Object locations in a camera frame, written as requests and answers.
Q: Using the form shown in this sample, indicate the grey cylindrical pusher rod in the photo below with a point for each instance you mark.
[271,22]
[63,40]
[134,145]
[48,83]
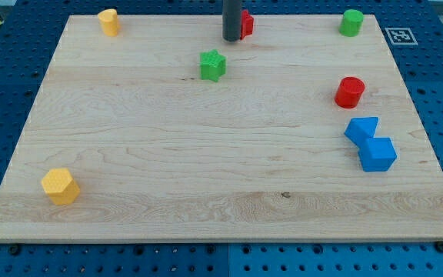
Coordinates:
[231,20]

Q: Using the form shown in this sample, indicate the green cylinder block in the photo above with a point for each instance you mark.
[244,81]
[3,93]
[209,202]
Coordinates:
[351,23]

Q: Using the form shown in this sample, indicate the blue cube block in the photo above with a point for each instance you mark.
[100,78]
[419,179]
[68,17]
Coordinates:
[377,154]

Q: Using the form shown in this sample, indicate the blue triangle block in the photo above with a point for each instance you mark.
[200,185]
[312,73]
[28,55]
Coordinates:
[360,129]

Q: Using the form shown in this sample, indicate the wooden board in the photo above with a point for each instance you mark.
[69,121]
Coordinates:
[161,155]

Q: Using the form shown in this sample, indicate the red block behind rod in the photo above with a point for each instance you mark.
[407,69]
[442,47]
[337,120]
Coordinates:
[247,24]

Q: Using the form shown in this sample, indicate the yellow hexagon block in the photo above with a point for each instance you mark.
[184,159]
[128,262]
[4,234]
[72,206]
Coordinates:
[60,186]

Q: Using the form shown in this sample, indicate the white fiducial marker tag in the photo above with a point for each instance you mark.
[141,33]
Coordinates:
[400,36]

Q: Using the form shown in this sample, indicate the green star block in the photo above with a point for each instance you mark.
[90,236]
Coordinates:
[212,65]

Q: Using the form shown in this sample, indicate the yellow heart block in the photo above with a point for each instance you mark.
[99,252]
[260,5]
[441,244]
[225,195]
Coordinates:
[109,23]

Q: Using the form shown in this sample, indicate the red cylinder block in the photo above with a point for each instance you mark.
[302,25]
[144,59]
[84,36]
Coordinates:
[349,92]

